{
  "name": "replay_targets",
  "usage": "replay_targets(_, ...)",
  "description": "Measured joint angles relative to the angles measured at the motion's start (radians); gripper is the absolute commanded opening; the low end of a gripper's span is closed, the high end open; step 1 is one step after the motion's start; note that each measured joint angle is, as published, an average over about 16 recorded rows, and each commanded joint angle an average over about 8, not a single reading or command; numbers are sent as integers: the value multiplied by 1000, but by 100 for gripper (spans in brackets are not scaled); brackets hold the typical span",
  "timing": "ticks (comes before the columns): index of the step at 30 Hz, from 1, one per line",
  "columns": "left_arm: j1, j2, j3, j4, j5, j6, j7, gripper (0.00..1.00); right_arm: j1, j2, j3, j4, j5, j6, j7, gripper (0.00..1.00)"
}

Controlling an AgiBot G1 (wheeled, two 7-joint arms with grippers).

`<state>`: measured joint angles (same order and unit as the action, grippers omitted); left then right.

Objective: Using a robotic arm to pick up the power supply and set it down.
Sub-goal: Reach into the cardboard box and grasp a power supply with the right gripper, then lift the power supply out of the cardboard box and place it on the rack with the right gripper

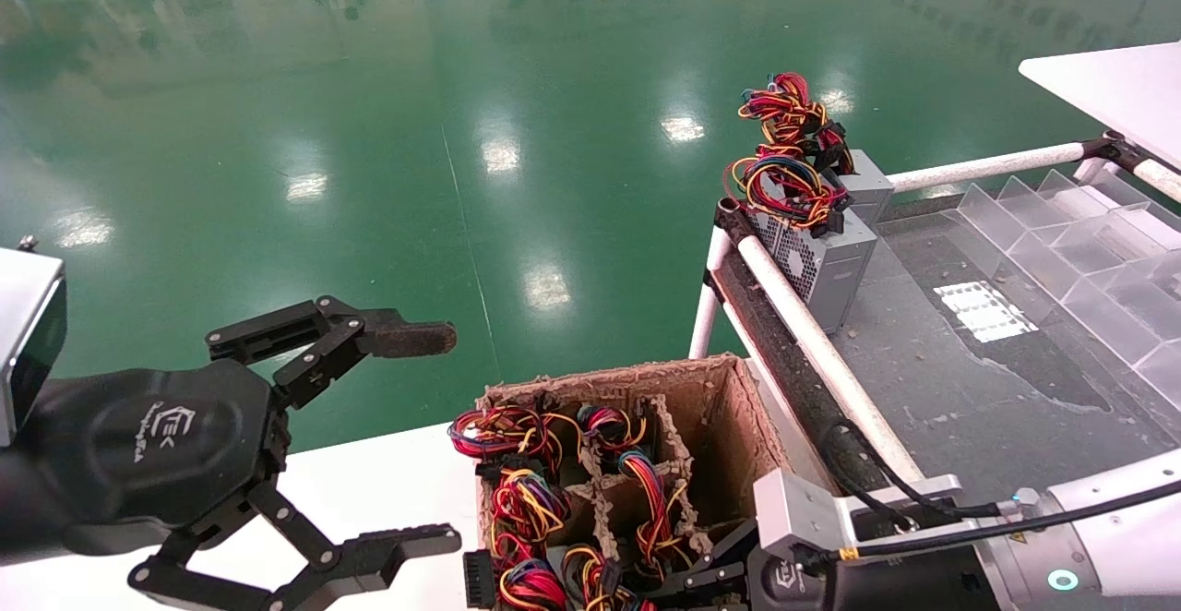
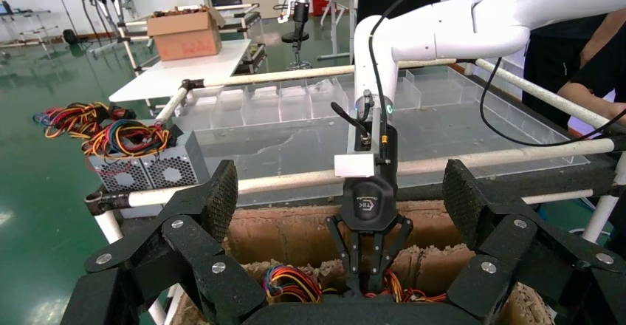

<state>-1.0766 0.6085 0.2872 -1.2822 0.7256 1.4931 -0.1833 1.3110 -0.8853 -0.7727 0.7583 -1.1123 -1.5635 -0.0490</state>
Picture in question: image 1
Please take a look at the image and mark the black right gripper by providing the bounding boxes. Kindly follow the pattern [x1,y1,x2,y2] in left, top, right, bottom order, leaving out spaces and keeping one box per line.
[657,517,1002,611]

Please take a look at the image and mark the colourful wire bundle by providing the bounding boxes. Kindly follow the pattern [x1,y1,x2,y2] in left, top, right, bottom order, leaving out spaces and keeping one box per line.
[448,403,582,478]

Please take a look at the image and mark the clear acrylic divider tray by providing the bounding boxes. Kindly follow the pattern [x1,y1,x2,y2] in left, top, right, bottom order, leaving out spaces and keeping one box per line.
[955,168,1181,409]

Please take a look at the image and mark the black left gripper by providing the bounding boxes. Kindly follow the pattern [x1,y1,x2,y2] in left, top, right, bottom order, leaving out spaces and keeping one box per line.
[0,295,462,611]

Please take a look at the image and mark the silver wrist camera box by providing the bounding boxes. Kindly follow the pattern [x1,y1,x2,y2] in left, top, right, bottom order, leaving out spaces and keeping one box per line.
[0,246,68,448]
[754,468,965,558]

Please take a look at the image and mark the black conveyor belt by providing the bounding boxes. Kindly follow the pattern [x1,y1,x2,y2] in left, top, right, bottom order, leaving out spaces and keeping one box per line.
[715,196,1181,611]

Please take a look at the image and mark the white leg tube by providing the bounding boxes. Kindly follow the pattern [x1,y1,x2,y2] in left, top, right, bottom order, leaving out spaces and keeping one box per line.
[687,228,734,360]

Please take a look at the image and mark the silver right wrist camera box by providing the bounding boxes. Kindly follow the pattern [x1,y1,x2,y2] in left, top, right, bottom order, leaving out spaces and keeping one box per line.
[754,468,965,558]

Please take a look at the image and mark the short white rail tube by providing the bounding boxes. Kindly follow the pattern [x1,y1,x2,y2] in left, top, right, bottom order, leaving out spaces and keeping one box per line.
[1130,157,1181,204]

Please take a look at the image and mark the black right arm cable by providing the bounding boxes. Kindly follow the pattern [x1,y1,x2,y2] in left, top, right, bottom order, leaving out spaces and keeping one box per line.
[803,477,1181,561]
[819,419,1007,520]

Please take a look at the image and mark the long white rail tube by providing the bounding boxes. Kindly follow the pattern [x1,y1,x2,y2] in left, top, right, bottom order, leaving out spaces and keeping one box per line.
[738,234,924,483]

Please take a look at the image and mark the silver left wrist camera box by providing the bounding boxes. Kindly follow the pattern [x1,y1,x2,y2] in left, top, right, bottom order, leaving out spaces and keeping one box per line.
[0,246,68,448]

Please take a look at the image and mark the brown cardboard divider box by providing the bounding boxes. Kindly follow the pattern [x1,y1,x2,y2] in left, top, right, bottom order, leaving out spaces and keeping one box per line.
[473,353,831,611]

